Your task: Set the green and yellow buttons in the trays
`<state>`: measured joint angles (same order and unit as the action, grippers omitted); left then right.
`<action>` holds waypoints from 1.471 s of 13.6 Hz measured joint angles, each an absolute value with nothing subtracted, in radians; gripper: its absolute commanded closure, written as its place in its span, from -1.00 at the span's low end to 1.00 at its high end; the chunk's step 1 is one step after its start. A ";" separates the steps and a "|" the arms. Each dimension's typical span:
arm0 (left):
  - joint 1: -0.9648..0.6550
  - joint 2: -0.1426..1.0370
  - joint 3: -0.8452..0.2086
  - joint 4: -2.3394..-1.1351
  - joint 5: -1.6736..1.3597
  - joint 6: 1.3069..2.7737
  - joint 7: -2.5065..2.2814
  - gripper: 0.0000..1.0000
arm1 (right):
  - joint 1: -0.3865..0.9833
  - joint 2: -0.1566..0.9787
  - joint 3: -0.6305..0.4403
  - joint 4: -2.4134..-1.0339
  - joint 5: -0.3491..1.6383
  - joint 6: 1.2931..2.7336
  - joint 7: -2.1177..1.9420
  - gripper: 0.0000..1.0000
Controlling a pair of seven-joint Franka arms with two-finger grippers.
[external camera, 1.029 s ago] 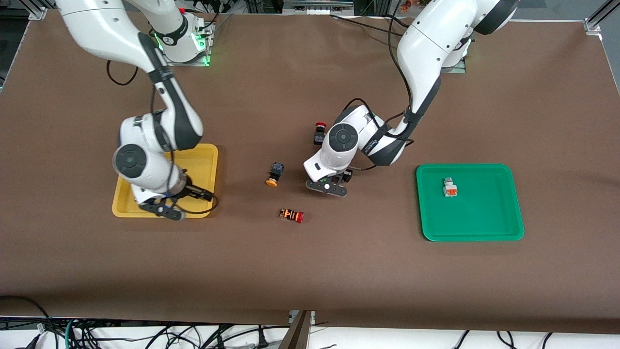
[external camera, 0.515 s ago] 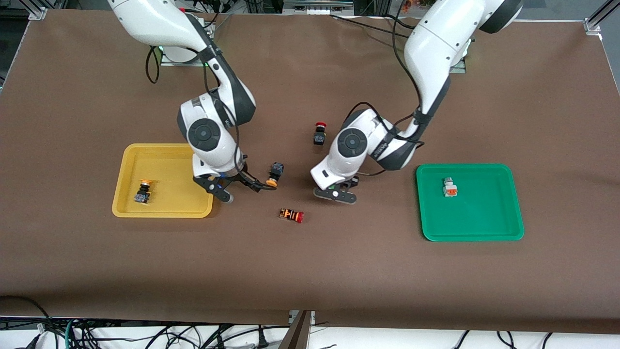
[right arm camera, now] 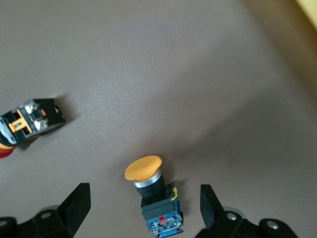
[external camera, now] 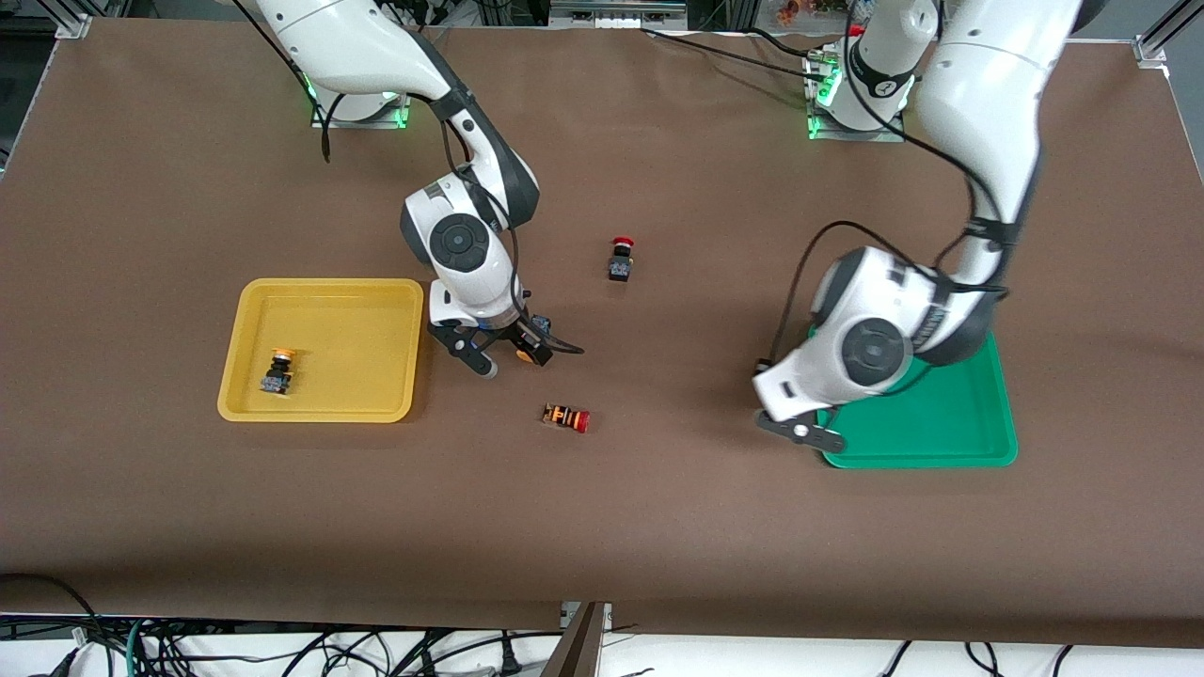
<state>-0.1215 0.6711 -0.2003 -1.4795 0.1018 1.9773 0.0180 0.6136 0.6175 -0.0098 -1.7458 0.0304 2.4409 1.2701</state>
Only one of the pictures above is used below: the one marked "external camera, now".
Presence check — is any yellow mushroom pushbutton black body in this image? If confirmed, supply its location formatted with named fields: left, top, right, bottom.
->
left=261, top=348, right=297, bottom=396
left=515, top=315, right=557, bottom=369

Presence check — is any yellow plastic tray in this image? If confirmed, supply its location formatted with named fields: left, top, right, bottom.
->
left=217, top=277, right=424, bottom=423

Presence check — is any green plastic tray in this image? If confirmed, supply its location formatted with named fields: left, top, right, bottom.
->
left=807, top=324, right=1020, bottom=469

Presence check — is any brown table cover sheet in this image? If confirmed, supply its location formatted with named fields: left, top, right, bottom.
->
left=0, top=17, right=1204, bottom=650

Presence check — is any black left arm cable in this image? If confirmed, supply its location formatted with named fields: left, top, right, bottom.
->
left=760, top=0, right=1022, bottom=370

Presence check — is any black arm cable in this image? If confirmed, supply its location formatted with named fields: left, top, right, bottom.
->
left=230, top=0, right=530, bottom=325
left=760, top=0, right=1022, bottom=370

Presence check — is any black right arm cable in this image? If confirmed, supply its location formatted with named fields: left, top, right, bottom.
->
left=230, top=0, right=530, bottom=325

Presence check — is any brown wooden post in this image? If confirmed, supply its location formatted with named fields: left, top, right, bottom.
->
left=540, top=602, right=606, bottom=677

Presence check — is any long black table cable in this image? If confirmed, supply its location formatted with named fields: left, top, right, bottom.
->
left=642, top=28, right=821, bottom=80

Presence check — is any short black table cable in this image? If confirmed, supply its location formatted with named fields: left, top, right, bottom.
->
left=751, top=28, right=812, bottom=57

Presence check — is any black looped cable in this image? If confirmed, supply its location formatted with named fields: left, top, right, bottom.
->
left=0, top=572, right=101, bottom=677

